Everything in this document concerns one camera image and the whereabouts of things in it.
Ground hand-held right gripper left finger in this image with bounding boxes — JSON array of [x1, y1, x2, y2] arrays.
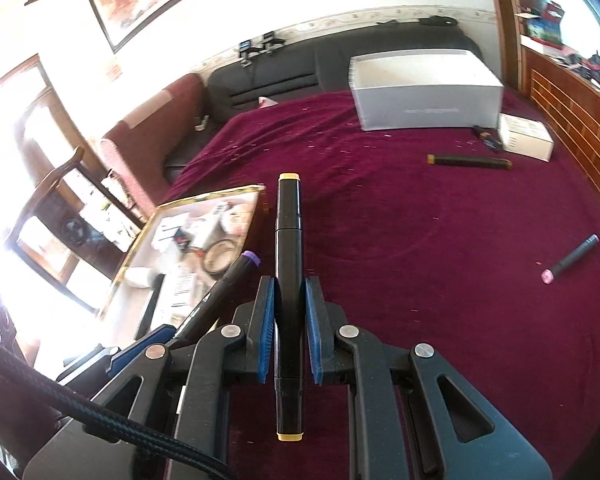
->
[[82, 276, 278, 480]]

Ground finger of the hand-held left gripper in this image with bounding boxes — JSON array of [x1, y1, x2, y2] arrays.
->
[[105, 324, 177, 378]]

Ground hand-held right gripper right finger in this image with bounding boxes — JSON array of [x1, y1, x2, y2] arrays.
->
[[305, 276, 552, 480]]

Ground black marker purple caps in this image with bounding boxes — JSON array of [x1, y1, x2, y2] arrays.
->
[[172, 249, 261, 349]]

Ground black tape roll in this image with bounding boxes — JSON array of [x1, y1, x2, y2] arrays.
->
[[202, 238, 241, 277]]

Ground plain black marker yellow caps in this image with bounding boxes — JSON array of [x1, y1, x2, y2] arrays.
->
[[274, 172, 304, 442]]

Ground gold-edged cardboard box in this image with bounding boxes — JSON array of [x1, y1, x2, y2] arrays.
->
[[98, 184, 267, 342]]

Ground brown armchair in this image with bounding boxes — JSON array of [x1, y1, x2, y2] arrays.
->
[[100, 72, 206, 211]]

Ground small black device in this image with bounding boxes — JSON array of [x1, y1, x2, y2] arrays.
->
[[472, 124, 504, 154]]

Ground grey shoe box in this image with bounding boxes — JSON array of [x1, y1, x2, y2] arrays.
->
[[348, 49, 504, 132]]

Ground black marker pink caps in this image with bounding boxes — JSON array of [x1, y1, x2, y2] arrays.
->
[[540, 233, 600, 285]]

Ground cream cardboard box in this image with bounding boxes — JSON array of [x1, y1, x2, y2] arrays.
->
[[497, 112, 555, 163]]

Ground dark printed box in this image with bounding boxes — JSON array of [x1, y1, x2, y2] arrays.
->
[[540, 0, 567, 26]]

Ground black braided cable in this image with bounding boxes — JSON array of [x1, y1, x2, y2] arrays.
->
[[0, 332, 232, 480]]

